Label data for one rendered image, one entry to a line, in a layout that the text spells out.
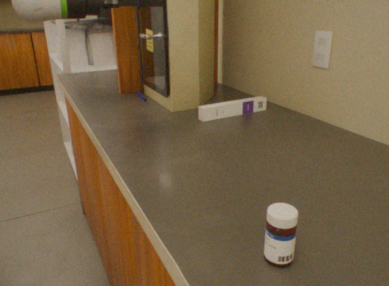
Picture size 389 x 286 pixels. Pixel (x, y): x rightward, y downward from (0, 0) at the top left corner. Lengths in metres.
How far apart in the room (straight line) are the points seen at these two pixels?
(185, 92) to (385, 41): 0.64
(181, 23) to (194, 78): 0.19
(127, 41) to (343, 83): 0.88
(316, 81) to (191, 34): 0.46
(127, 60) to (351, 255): 1.21
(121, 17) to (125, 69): 0.21
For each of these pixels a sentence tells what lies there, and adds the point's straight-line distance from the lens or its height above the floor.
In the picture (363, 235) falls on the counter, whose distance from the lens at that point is 0.65.
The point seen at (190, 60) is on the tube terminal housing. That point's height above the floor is 1.12.
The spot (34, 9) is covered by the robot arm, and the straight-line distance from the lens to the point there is 1.11.
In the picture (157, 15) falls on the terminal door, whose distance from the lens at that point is 1.26.
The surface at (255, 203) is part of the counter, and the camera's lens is 0.69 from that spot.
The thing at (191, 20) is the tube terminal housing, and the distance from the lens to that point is 1.23.
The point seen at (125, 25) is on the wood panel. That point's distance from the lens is 1.54.
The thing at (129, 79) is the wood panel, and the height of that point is 1.00.
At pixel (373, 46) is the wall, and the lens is 1.11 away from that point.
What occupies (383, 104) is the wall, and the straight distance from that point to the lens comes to 1.10.
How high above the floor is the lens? 1.30
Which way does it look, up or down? 22 degrees down
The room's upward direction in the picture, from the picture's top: 1 degrees counter-clockwise
